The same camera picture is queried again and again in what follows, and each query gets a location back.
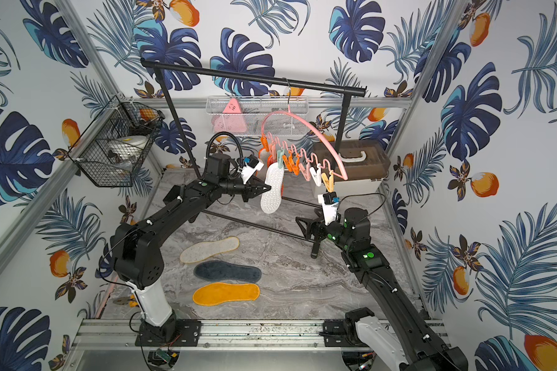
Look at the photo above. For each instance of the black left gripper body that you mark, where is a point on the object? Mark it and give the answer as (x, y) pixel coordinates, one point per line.
(247, 188)

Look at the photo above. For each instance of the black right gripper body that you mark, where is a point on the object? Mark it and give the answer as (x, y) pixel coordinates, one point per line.
(335, 233)

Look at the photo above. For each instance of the white shoe insole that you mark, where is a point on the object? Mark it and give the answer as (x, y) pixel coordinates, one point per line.
(271, 200)

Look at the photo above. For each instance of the pink clip hanger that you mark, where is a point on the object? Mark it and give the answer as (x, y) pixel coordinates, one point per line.
(295, 156)

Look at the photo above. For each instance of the orange shoe insole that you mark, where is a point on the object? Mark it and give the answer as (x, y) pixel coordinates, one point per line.
(220, 293)
(203, 250)

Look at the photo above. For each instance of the dark grey shoe insole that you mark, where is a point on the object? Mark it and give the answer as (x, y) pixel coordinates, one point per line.
(223, 271)

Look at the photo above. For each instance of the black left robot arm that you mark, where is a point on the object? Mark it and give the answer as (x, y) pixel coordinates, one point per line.
(136, 256)

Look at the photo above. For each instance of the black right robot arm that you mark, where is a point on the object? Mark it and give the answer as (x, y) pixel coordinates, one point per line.
(407, 342)

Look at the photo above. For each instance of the pink triangle item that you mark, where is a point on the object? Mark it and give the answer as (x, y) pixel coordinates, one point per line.
(231, 119)

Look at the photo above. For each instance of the brown lid storage box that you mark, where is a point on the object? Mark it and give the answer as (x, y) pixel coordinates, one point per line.
(362, 159)

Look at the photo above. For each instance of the white bowl in basket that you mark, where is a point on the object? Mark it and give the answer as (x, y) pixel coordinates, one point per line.
(130, 147)

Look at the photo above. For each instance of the black garment rack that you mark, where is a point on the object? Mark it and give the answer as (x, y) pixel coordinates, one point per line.
(242, 80)

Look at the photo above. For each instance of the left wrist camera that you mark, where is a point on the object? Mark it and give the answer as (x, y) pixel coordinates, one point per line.
(251, 165)

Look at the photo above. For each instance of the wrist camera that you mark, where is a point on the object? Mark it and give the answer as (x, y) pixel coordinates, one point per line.
(329, 202)
(251, 165)

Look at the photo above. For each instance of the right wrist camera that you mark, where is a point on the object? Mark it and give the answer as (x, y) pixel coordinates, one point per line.
(329, 202)

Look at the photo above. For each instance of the clear wall shelf basket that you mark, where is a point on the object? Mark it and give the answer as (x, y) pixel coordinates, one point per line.
(263, 115)

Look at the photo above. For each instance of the black wire basket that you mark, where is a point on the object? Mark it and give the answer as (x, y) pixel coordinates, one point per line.
(117, 119)

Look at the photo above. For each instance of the yellow handled pliers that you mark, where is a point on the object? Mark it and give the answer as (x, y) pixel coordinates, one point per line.
(129, 301)

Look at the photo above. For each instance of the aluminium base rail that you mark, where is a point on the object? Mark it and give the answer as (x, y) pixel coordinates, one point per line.
(217, 335)

